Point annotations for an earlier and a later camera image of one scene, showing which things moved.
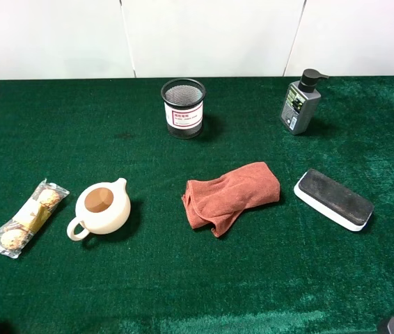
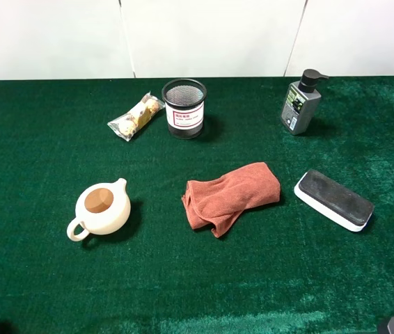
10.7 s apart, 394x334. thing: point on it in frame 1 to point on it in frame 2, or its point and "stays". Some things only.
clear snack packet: [8, 239] to [126, 124]
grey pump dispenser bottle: [301, 101] stays
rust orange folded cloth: [216, 202] stays
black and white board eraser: [334, 199] stays
